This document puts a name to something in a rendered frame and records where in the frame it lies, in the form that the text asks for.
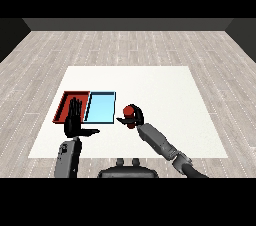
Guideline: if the light blue shallow open box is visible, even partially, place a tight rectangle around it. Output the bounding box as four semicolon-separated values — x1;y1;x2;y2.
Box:
82;91;117;125

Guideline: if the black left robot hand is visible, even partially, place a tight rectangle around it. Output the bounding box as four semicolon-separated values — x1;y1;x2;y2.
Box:
63;97;101;139

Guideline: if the red shallow open box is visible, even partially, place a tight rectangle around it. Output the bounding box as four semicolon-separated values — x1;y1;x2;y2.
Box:
52;90;91;125

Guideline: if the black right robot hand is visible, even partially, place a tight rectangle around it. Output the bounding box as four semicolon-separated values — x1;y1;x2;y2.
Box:
115;103;146;130

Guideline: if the small red can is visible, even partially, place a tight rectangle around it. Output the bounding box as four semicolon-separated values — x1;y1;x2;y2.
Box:
122;105;136;130

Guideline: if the dark grey robot body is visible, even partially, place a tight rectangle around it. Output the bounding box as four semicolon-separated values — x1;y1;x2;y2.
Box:
97;158;160;179

